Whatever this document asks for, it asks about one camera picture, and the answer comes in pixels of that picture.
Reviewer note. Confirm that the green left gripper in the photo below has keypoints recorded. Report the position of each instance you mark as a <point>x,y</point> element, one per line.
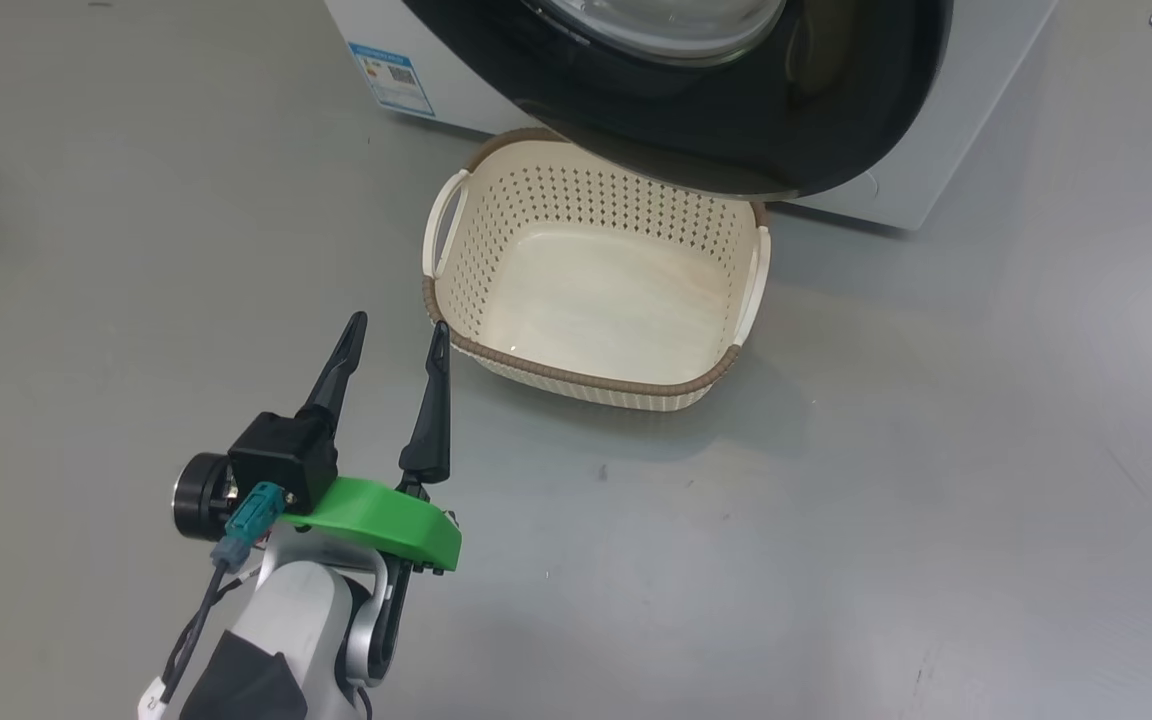
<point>376,520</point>

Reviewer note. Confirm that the black glass washing machine door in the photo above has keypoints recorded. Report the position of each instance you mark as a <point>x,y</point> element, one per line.
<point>736,110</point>

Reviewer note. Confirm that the cream perforated laundry basket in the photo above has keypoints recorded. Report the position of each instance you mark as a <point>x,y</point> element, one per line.
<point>596,300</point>

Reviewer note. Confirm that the white washing machine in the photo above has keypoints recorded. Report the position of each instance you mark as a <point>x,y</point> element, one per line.
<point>976,90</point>

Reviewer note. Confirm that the blue energy label sticker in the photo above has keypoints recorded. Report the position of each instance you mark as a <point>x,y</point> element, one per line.
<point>394,78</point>

